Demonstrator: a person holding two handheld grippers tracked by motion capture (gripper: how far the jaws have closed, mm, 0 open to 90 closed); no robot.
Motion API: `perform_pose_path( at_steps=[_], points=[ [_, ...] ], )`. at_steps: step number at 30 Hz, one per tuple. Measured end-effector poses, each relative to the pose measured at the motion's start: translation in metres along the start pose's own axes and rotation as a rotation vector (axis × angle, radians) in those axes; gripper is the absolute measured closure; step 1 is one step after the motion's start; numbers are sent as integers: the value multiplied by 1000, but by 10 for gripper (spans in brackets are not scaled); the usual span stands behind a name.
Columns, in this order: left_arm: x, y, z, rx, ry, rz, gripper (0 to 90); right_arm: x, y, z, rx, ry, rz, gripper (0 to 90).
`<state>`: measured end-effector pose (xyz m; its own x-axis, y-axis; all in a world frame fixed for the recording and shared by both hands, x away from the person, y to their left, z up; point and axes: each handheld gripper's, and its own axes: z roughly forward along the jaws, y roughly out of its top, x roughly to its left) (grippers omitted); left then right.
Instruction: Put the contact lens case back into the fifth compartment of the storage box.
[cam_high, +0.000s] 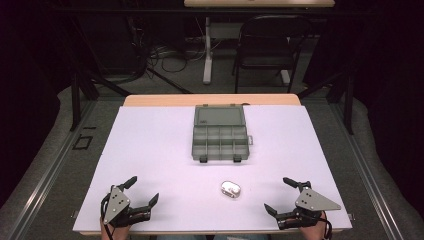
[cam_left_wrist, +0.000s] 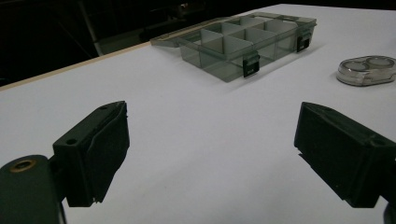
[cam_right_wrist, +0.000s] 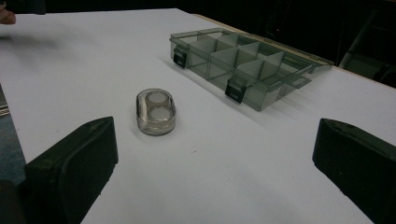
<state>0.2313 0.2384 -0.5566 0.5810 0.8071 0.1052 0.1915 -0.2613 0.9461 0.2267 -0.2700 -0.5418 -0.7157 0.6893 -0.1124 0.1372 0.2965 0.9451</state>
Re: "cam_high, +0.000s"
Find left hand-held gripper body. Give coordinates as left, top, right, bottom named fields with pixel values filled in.
left=100, top=184, right=153, bottom=230

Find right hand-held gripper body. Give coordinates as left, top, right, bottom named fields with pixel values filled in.
left=275, top=181, right=342, bottom=231

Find small white oval case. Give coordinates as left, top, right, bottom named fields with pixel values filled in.
left=220, top=180, right=242, bottom=199

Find grey plastic compartment box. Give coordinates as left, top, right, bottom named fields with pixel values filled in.
left=191, top=103, right=254, bottom=164

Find person's right hand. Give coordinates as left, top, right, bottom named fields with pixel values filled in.
left=298, top=213, right=330, bottom=240

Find person's left hand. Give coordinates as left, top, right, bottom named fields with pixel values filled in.
left=99, top=218, right=132, bottom=240

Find white table cover sheet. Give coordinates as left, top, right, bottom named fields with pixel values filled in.
left=72, top=105, right=353, bottom=233

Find black metal stand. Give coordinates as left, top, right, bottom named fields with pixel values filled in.
left=68, top=16, right=133, bottom=132
left=297, top=64, right=355, bottom=136

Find wooden table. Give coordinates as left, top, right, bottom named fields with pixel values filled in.
left=79, top=93, right=344, bottom=236

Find black folding chair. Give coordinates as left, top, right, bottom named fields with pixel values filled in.
left=231, top=14, right=313, bottom=95

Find white-legged desk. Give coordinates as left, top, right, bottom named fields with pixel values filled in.
left=183, top=0, right=336, bottom=85

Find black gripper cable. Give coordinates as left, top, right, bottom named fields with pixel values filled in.
left=319, top=211, right=334, bottom=240
left=100, top=194, right=115, bottom=240

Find bundle of floor cables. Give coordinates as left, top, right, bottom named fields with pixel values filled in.
left=131, top=16, right=208, bottom=85

